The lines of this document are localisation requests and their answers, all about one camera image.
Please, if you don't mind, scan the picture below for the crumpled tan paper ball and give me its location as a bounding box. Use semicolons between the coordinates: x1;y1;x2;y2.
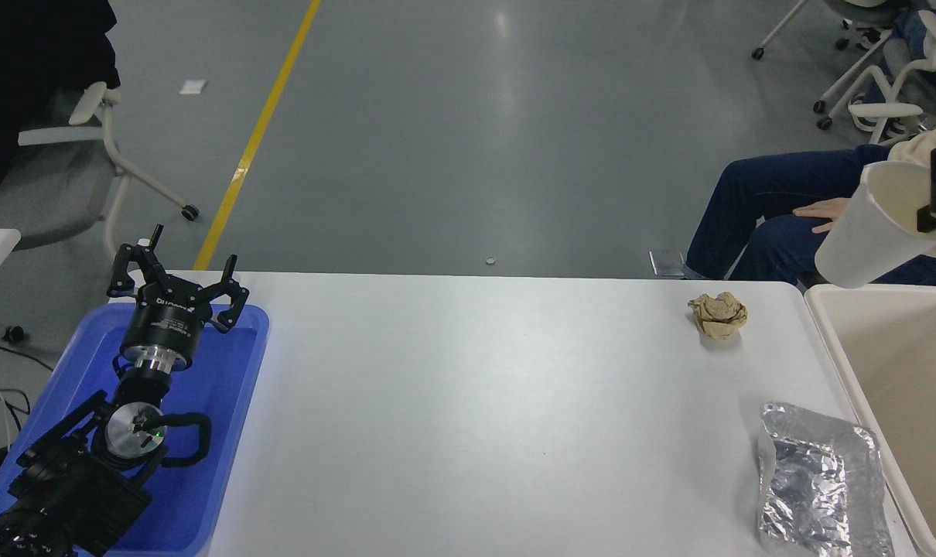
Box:
687;292;748;340

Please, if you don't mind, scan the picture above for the grey office chair white frame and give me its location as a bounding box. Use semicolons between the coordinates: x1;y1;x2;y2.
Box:
0;80;200;268

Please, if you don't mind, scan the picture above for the white paper cup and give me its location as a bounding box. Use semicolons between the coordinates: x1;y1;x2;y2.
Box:
814;160;936;290

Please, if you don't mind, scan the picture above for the black jacket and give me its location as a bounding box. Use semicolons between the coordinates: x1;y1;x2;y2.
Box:
0;0;121;189

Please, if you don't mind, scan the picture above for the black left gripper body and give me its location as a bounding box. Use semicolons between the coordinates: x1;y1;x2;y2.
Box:
120;286;207;360

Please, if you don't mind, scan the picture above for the large pale bin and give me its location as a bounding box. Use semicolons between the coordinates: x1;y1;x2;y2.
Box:
804;283;936;557

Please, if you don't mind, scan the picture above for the person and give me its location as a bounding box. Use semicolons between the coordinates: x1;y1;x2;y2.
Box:
683;108;936;287
851;0;936;144

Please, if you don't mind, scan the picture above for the black floor cable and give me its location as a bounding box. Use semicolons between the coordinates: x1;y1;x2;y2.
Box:
0;341;55;373
0;379;32;432

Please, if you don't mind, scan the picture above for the silver foil tray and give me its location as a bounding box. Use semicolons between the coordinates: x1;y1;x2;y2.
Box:
757;402;896;557

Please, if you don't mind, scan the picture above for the blue plastic tray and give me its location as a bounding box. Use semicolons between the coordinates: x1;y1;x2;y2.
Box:
0;303;271;557

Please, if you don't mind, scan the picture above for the person's left hand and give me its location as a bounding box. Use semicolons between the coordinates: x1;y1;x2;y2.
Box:
792;197;852;234

